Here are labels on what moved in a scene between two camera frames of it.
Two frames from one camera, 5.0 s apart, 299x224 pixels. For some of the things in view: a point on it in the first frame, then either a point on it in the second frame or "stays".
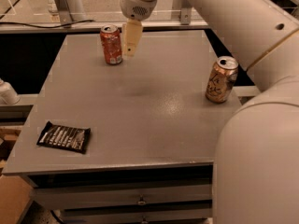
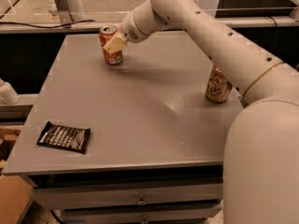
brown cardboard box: (15, 197) stays
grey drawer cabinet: (128, 143) stays
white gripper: (135, 7) to (130, 29)
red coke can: (111, 42) stays
